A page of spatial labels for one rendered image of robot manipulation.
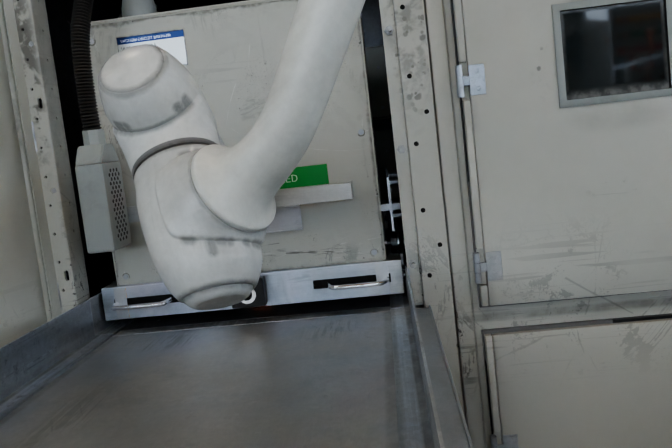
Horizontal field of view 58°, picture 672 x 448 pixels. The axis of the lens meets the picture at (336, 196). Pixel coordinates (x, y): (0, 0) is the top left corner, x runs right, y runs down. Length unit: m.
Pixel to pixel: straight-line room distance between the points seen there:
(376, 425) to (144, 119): 0.39
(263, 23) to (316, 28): 0.53
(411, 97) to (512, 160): 0.19
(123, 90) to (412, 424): 0.44
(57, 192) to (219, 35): 0.39
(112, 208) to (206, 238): 0.47
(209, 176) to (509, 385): 0.67
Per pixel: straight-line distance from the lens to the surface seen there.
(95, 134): 1.06
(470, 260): 1.03
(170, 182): 0.61
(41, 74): 1.16
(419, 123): 1.00
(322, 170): 1.05
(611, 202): 1.05
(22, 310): 1.16
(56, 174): 1.14
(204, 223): 0.58
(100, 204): 1.04
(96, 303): 1.17
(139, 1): 1.18
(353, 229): 1.05
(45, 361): 1.03
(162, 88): 0.65
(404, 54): 1.01
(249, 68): 1.07
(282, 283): 1.07
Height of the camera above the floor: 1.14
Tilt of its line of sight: 5 degrees down
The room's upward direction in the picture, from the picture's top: 7 degrees counter-clockwise
